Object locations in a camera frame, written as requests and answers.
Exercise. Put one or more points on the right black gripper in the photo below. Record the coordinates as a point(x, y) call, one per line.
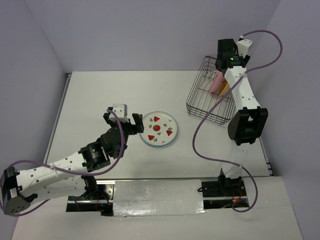
point(246, 59)

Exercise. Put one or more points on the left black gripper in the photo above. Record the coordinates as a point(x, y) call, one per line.
point(134, 128)

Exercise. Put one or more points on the pink plate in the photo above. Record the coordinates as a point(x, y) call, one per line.
point(217, 83)

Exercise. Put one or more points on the white blue-rimmed fruit plate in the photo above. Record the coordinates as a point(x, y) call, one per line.
point(160, 129)

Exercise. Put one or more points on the dark wire dish rack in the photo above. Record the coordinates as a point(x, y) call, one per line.
point(200, 100)

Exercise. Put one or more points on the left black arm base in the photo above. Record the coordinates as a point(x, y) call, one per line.
point(98, 196)

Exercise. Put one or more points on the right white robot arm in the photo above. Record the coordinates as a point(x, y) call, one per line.
point(247, 124)

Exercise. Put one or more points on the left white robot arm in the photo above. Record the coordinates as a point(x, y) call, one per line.
point(71, 175)

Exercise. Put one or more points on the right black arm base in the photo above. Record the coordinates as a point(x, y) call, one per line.
point(223, 193)

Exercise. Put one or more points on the yellow plate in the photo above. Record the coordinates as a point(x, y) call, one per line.
point(225, 87)

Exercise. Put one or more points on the silver tape-covered panel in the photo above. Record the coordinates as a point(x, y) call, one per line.
point(141, 198)

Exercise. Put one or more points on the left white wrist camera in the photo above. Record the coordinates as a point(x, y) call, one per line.
point(121, 110)

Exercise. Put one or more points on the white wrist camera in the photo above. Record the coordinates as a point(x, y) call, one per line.
point(243, 46)
point(121, 110)

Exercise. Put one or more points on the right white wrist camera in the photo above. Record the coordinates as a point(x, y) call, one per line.
point(243, 46)

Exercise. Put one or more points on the aluminium table rail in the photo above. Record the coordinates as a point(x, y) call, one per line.
point(56, 121)

